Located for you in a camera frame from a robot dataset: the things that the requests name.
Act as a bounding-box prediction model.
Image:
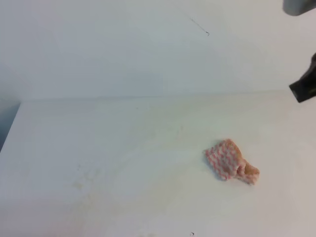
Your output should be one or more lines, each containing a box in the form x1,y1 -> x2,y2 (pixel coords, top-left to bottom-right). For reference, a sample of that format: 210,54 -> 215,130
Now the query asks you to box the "grey right-arm gripper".
282,0 -> 316,16

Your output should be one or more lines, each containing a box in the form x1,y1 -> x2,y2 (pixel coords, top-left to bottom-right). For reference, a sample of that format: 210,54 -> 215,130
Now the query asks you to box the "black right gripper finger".
289,54 -> 316,103

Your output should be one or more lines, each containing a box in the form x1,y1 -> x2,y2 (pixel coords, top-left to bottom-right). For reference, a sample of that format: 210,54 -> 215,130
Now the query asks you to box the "pink white patterned rag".
203,139 -> 260,185

